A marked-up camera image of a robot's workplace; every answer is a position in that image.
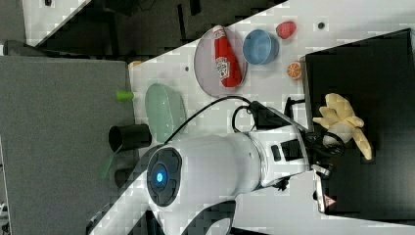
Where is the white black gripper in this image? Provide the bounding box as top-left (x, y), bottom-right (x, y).
top-left (302, 131), bottom-right (345, 178)

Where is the yellow plush peeled banana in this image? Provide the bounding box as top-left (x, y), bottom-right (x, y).
top-left (312, 93), bottom-right (373, 161)

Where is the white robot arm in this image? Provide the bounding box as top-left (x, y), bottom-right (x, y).
top-left (87, 125), bottom-right (345, 235)

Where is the silver toaster oven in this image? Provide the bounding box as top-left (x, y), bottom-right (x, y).
top-left (300, 28), bottom-right (415, 225)

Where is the orange slice toy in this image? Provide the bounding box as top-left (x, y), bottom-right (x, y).
top-left (287, 62), bottom-right (302, 80)

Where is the blue bowl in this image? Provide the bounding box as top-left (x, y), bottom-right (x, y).
top-left (243, 29), bottom-right (280, 65)

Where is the red ketchup bottle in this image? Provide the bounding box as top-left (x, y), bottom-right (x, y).
top-left (213, 25), bottom-right (242, 88)

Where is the red strawberry toy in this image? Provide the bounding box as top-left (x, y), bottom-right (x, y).
top-left (276, 21), bottom-right (297, 39)

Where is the grey round plate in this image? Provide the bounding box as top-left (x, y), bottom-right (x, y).
top-left (194, 28), bottom-right (248, 98)

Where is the green oval colander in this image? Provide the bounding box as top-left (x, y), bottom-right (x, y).
top-left (145, 83), bottom-right (186, 142)

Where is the black cylinder cup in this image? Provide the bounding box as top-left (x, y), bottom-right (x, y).
top-left (109, 123), bottom-right (152, 153)

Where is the green small object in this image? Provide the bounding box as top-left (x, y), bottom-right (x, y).
top-left (115, 91), bottom-right (134, 101)

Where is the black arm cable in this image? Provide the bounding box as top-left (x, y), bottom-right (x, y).
top-left (162, 95), bottom-right (258, 145)

